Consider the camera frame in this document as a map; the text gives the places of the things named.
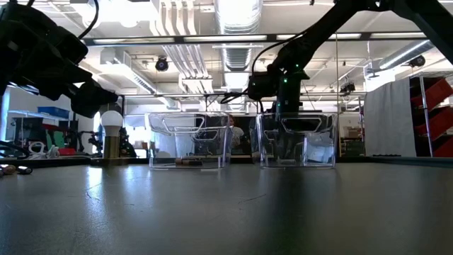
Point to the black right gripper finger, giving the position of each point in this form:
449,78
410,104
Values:
288,127

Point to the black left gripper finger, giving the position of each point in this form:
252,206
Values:
93,99
72,76

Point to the clear plastic bin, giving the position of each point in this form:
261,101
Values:
159,148
318,148

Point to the silver AA battery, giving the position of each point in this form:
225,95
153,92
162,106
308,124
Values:
24,170

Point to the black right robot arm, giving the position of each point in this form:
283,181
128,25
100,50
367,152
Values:
318,32

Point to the blue storage bin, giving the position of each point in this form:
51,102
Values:
53,112

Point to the white bulb brass lamp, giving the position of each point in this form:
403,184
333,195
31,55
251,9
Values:
111,145

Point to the person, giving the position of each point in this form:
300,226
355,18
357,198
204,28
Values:
236,136

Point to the green box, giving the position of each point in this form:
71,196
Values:
54,138

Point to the red flat object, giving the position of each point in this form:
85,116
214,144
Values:
69,151

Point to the black ceiling speaker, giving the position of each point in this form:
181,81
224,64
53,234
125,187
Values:
162,64
417,61

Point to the white curtain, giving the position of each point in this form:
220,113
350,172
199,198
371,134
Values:
389,120

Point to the white ceiling pipes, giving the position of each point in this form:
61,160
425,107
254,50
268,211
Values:
189,53

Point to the red storage bin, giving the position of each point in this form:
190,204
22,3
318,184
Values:
445,148
439,93
440,122

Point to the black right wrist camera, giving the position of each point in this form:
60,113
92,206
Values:
262,86

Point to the silver ventilation duct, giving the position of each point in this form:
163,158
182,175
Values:
238,60

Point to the black aluminium table frame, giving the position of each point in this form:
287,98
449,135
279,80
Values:
389,160

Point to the silver slanted duct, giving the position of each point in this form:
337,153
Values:
407,55

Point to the metal rack post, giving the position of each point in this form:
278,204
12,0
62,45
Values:
425,117

